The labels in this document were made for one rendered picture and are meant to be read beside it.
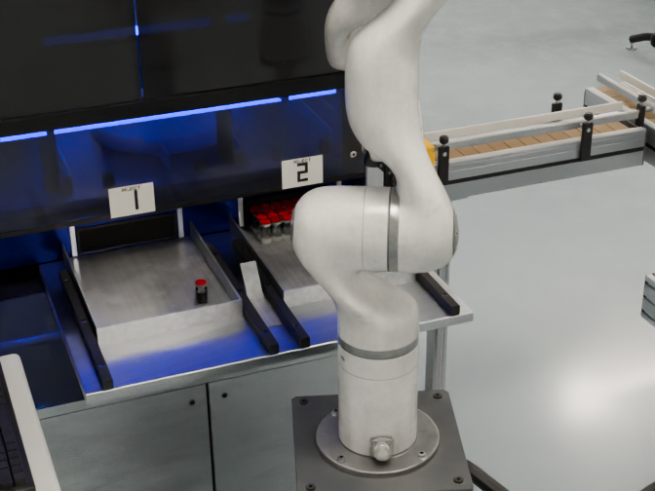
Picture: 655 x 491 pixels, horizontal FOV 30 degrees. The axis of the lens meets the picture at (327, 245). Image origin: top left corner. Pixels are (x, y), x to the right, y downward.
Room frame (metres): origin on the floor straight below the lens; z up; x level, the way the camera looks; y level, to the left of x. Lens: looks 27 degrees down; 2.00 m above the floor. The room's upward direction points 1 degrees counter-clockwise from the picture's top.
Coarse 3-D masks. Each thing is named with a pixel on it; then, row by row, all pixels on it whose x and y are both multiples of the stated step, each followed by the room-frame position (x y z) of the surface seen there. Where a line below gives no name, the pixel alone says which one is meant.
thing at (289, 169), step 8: (288, 160) 2.19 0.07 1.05; (296, 160) 2.19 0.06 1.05; (304, 160) 2.20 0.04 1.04; (312, 160) 2.20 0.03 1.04; (320, 160) 2.21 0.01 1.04; (288, 168) 2.19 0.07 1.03; (296, 168) 2.19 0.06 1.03; (304, 168) 2.20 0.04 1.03; (312, 168) 2.20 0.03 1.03; (320, 168) 2.21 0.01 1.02; (288, 176) 2.19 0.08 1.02; (296, 176) 2.19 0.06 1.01; (304, 176) 2.20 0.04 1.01; (312, 176) 2.20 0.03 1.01; (320, 176) 2.21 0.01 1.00; (288, 184) 2.19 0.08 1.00; (296, 184) 2.19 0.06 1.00; (304, 184) 2.20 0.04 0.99
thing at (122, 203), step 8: (144, 184) 2.09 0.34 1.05; (152, 184) 2.09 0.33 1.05; (112, 192) 2.06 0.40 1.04; (120, 192) 2.07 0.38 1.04; (128, 192) 2.07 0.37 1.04; (144, 192) 2.09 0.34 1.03; (152, 192) 2.09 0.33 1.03; (112, 200) 2.06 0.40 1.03; (120, 200) 2.07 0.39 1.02; (128, 200) 2.07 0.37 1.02; (144, 200) 2.08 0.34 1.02; (152, 200) 2.09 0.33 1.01; (112, 208) 2.06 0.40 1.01; (120, 208) 2.07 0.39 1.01; (128, 208) 2.07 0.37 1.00; (144, 208) 2.08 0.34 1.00; (152, 208) 2.09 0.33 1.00; (112, 216) 2.06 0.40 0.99; (120, 216) 2.07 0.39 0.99
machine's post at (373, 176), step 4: (368, 168) 2.25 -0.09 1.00; (372, 168) 2.25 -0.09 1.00; (376, 168) 2.25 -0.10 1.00; (368, 172) 2.25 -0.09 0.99; (372, 172) 2.25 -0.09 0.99; (376, 172) 2.25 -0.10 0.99; (380, 172) 2.26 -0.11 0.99; (368, 176) 2.25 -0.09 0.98; (372, 176) 2.25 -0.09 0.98; (376, 176) 2.25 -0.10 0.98; (380, 176) 2.26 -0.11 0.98; (356, 180) 2.29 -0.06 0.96; (360, 180) 2.27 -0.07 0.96; (364, 180) 2.25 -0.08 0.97; (368, 180) 2.25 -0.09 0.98; (372, 180) 2.25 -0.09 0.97; (376, 180) 2.25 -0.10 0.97; (380, 180) 2.26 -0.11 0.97; (356, 184) 2.29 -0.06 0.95; (360, 184) 2.27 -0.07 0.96; (364, 184) 2.25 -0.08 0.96; (368, 184) 2.25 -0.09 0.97; (372, 184) 2.25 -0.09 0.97; (376, 184) 2.25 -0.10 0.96; (380, 184) 2.26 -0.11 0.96
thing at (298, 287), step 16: (256, 240) 2.18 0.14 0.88; (288, 240) 2.17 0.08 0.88; (256, 256) 2.05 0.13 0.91; (272, 256) 2.10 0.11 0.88; (288, 256) 2.10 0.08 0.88; (272, 272) 2.04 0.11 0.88; (288, 272) 2.04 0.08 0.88; (304, 272) 2.04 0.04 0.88; (384, 272) 1.98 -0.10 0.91; (288, 288) 1.98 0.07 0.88; (304, 288) 1.92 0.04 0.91; (320, 288) 1.93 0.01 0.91; (288, 304) 1.91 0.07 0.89
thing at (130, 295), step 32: (192, 224) 2.18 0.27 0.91; (64, 256) 2.08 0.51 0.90; (96, 256) 2.11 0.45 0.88; (128, 256) 2.11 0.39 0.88; (160, 256) 2.11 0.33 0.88; (192, 256) 2.11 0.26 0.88; (96, 288) 1.99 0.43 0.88; (128, 288) 1.98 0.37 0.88; (160, 288) 1.98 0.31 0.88; (192, 288) 1.98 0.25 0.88; (224, 288) 1.97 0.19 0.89; (96, 320) 1.87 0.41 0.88; (128, 320) 1.87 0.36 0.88; (160, 320) 1.83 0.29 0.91; (192, 320) 1.85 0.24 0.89; (224, 320) 1.87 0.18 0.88
